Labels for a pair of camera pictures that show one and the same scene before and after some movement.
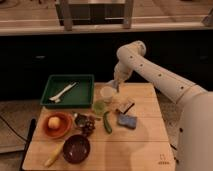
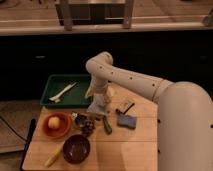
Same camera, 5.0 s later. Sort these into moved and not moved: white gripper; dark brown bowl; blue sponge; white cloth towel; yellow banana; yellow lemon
Moved: white gripper; white cloth towel
Not moved: blue sponge; yellow lemon; dark brown bowl; yellow banana
